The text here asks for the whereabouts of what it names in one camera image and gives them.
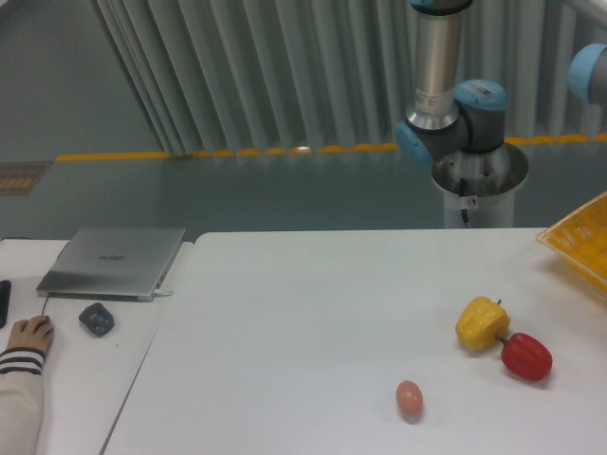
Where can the person's hand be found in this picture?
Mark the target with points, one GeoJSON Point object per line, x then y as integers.
{"type": "Point", "coordinates": [32, 334]}

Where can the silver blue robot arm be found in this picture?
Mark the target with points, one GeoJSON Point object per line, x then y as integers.
{"type": "Point", "coordinates": [436, 80]}

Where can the cream sleeve forearm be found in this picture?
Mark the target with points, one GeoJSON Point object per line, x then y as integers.
{"type": "Point", "coordinates": [22, 399]}

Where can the yellow plastic basket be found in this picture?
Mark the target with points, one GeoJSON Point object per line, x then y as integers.
{"type": "Point", "coordinates": [579, 239]}

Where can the black phone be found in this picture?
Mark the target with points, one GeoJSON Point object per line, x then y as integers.
{"type": "Point", "coordinates": [5, 289]}

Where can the small dark grey device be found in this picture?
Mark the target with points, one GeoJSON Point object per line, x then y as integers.
{"type": "Point", "coordinates": [97, 319]}

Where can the silver closed laptop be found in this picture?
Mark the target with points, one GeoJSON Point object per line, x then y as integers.
{"type": "Point", "coordinates": [113, 263]}

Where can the white folding curtain screen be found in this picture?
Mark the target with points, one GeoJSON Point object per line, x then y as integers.
{"type": "Point", "coordinates": [230, 76]}

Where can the brown egg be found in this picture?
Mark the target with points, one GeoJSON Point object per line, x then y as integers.
{"type": "Point", "coordinates": [409, 398]}

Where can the yellow bell pepper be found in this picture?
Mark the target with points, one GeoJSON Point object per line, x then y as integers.
{"type": "Point", "coordinates": [480, 323]}

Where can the red bell pepper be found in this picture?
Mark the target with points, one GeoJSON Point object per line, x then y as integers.
{"type": "Point", "coordinates": [526, 357]}

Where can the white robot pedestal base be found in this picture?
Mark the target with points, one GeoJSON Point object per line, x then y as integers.
{"type": "Point", "coordinates": [479, 190]}

